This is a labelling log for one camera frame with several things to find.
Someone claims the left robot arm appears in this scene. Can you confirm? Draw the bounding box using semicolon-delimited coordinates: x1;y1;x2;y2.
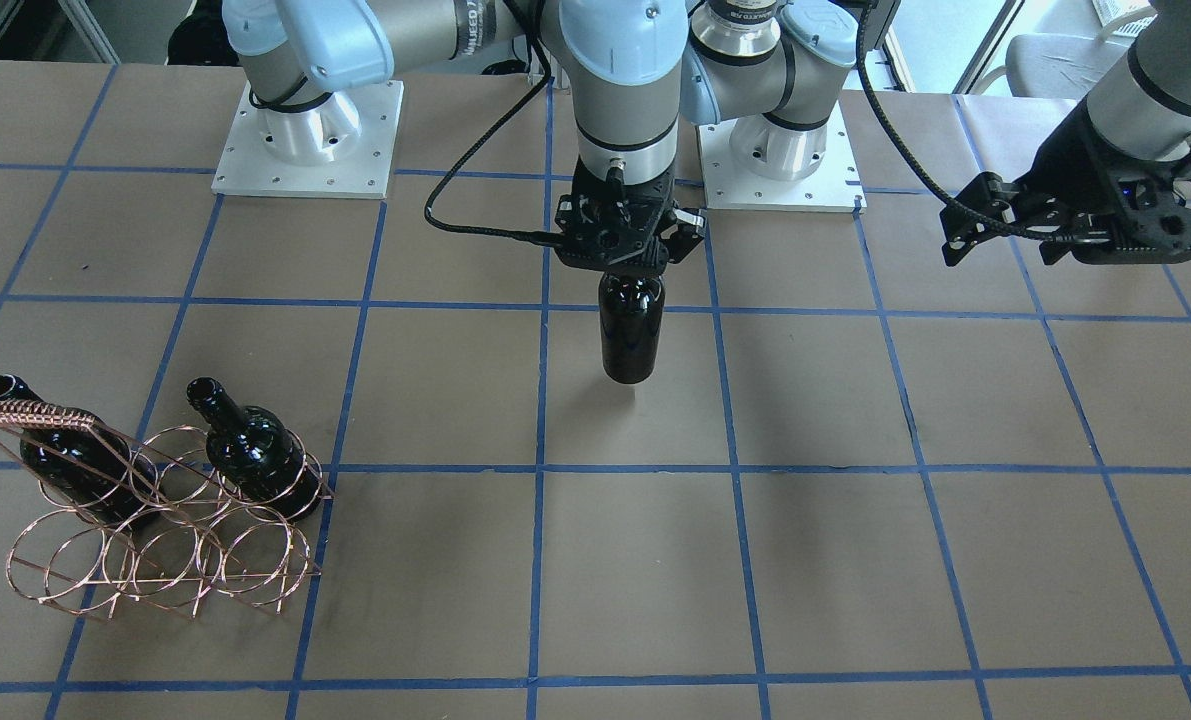
679;1;1191;267

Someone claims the copper wire wine basket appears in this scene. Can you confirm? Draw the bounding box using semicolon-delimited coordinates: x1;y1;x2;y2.
4;425;322;619

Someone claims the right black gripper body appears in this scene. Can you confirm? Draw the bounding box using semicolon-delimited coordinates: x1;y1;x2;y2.
555;165;705;278

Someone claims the dark wine bottle in basket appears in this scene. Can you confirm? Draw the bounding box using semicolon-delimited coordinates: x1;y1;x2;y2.
185;377;320;521

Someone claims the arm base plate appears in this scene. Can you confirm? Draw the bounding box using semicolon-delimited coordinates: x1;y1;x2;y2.
211;79;406;200
697;105;868;213

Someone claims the dark green wine bottle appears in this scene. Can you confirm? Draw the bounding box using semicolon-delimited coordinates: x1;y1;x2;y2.
598;273;665;386

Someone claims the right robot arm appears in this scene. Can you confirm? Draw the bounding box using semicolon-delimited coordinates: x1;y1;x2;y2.
214;1;703;284

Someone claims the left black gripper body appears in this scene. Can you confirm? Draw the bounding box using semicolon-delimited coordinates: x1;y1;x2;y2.
956;102;1191;265

